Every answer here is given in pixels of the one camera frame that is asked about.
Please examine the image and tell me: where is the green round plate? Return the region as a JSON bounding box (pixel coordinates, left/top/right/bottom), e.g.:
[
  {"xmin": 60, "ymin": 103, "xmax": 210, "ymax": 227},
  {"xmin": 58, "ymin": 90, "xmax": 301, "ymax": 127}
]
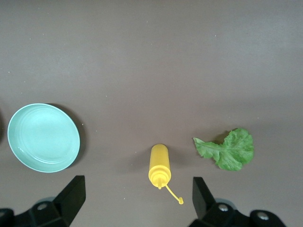
[{"xmin": 7, "ymin": 103, "xmax": 81, "ymax": 173}]

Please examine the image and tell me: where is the green lettuce leaf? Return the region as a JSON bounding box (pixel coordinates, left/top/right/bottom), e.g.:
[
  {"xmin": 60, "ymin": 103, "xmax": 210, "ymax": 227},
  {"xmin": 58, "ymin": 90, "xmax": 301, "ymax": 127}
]
[{"xmin": 193, "ymin": 128, "xmax": 255, "ymax": 171}]

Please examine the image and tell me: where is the yellow mustard squeeze bottle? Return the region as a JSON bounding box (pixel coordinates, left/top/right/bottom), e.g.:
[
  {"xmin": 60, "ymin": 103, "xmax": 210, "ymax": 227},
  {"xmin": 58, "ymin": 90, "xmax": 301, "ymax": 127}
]
[{"xmin": 148, "ymin": 144, "xmax": 184, "ymax": 205}]

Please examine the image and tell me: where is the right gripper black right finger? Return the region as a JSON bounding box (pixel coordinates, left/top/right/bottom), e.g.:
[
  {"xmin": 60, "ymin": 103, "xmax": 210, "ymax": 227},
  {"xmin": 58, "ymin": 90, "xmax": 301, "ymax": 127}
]
[{"xmin": 188, "ymin": 176, "xmax": 288, "ymax": 227}]

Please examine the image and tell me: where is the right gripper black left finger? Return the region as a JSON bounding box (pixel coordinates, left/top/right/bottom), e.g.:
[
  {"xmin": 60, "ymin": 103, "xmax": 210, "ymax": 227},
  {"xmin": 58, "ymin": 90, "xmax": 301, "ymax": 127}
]
[{"xmin": 0, "ymin": 175, "xmax": 86, "ymax": 227}]

